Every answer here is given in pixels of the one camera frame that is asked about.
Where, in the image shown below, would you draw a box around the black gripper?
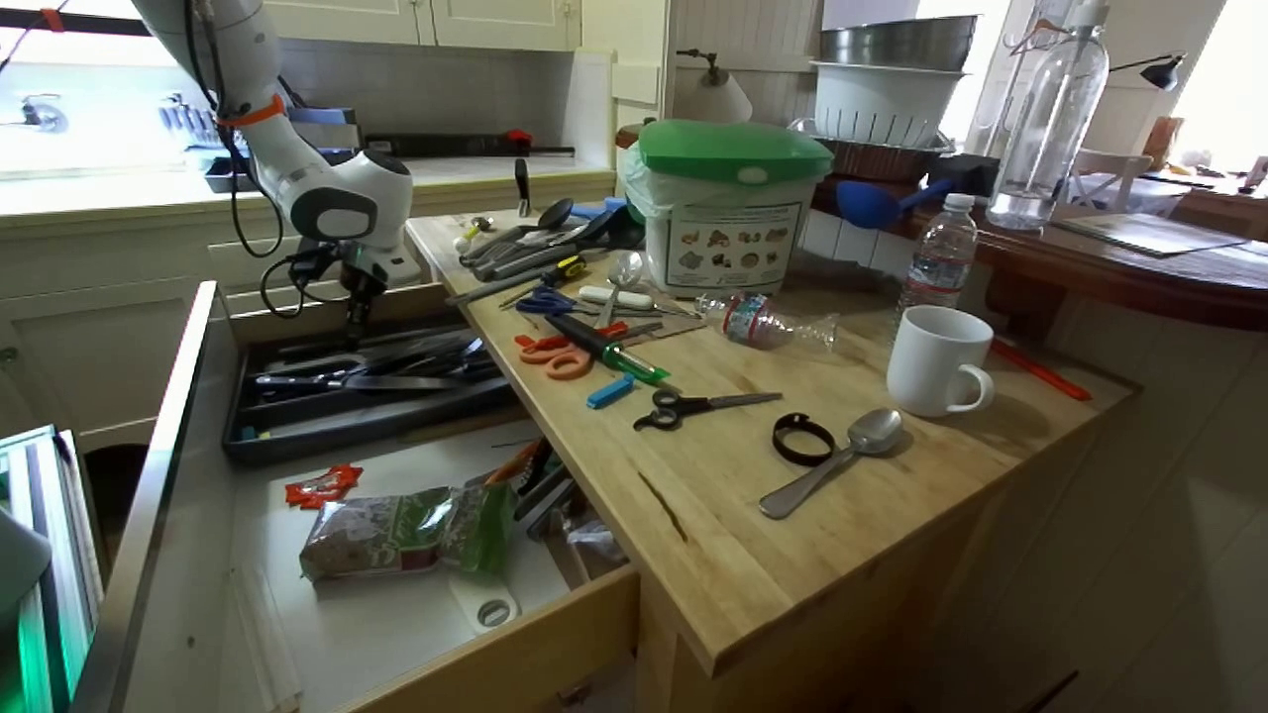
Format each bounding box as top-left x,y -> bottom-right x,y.
293,243 -> 387,336

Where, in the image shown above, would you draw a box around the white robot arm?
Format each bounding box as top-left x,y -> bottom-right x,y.
135,0 -> 413,332

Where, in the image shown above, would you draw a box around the green sheathed knife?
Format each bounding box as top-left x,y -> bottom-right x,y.
547,313 -> 668,389

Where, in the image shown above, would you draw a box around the wooden kitchen drawer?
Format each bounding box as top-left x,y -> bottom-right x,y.
75,283 -> 637,713

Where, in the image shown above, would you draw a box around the dark grey cutlery tray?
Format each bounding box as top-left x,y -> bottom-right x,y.
222,325 -> 514,467

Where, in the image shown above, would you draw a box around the red ketchup sachets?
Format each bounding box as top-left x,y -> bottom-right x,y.
286,463 -> 360,511

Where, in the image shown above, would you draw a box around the orange scissors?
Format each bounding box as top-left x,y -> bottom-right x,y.
514,323 -> 621,381

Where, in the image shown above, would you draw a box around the blue plastic clip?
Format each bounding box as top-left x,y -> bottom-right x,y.
586,377 -> 633,408

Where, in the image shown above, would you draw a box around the green granola snack bag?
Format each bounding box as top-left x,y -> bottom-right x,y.
298,478 -> 514,583

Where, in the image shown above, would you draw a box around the black scissors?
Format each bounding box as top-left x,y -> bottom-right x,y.
637,389 -> 769,432

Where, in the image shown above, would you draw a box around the green lidded compost bin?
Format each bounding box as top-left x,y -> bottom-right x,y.
617,119 -> 833,298

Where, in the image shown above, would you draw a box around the lying plastic water bottle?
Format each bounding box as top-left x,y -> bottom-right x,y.
696,294 -> 839,352

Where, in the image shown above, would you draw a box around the white dish rack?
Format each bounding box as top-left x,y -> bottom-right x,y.
814,63 -> 957,151

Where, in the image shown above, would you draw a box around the metal spoon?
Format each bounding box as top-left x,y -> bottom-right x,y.
761,408 -> 905,521

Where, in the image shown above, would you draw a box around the white ceramic mug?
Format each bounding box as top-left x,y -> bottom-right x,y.
887,304 -> 994,415

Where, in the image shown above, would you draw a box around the upright plastic water bottle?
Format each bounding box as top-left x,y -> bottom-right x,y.
905,195 -> 980,304

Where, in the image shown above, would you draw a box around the steel mixing bowl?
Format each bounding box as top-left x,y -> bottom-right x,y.
820,15 -> 975,72

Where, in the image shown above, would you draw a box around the red pen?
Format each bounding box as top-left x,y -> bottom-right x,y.
989,340 -> 1095,406

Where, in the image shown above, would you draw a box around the large glass bottle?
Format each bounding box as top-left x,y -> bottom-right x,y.
985,0 -> 1109,232

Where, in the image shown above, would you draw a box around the black ring band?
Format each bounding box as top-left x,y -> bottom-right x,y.
773,412 -> 835,467

